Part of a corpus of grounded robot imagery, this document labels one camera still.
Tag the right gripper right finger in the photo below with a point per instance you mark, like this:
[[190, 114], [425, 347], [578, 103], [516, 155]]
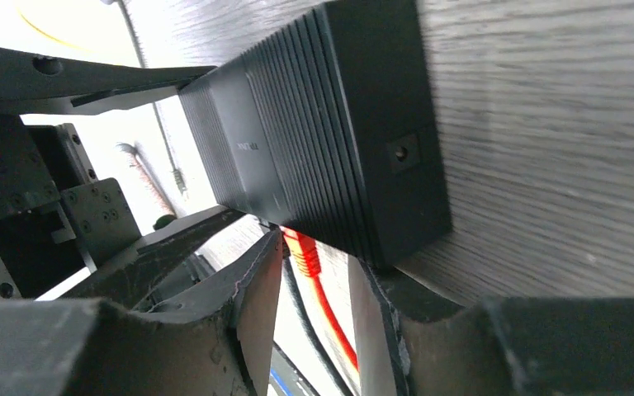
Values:
[[412, 341]]

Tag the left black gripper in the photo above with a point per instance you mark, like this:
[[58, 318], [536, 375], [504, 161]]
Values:
[[57, 216]]

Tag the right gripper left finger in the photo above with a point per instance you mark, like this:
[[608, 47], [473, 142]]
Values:
[[212, 339]]

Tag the ribbed black network switch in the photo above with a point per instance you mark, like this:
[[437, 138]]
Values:
[[327, 127]]

